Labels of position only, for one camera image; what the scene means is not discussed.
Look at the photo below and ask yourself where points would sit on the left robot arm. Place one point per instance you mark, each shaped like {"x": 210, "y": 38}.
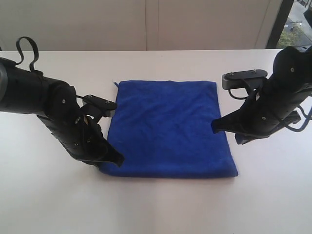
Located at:
{"x": 54, "y": 102}

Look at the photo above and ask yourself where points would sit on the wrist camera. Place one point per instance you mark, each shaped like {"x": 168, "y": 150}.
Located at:
{"x": 105, "y": 106}
{"x": 244, "y": 79}

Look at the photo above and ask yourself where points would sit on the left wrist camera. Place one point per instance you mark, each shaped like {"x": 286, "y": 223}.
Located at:
{"x": 105, "y": 106}

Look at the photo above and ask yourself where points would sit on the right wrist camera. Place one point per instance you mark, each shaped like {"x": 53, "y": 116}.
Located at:
{"x": 244, "y": 79}

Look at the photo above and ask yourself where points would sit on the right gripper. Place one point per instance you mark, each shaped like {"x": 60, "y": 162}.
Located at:
{"x": 259, "y": 117}

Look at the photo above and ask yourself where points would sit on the black window frame post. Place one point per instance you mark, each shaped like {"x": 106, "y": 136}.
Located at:
{"x": 279, "y": 23}

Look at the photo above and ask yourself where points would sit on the blue towel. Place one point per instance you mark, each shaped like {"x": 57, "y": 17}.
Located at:
{"x": 163, "y": 130}

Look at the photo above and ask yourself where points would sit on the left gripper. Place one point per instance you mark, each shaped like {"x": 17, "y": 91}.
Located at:
{"x": 81, "y": 137}

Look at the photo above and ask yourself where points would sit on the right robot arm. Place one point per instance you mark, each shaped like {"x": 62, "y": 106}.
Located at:
{"x": 292, "y": 72}

